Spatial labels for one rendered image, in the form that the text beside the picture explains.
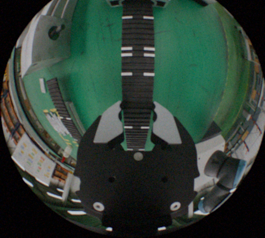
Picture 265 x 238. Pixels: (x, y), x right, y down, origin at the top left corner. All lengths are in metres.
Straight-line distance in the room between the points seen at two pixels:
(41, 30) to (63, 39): 0.06
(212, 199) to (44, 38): 0.62
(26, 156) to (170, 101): 3.14
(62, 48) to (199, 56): 0.27
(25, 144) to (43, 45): 2.87
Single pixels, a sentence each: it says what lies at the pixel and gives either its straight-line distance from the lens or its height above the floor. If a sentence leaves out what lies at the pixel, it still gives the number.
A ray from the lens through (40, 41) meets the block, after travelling 0.17.
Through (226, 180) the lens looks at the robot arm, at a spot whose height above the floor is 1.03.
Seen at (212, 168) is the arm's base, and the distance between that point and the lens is 0.47.
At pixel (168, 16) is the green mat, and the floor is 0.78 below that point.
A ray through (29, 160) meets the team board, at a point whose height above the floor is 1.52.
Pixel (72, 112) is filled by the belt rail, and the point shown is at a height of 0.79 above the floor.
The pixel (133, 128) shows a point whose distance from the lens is 0.16.
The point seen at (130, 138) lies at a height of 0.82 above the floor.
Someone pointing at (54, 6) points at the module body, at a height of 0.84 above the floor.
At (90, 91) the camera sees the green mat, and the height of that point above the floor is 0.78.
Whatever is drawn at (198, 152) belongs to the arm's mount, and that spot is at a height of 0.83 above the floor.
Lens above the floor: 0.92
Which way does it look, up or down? 60 degrees down
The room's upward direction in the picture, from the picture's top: 176 degrees counter-clockwise
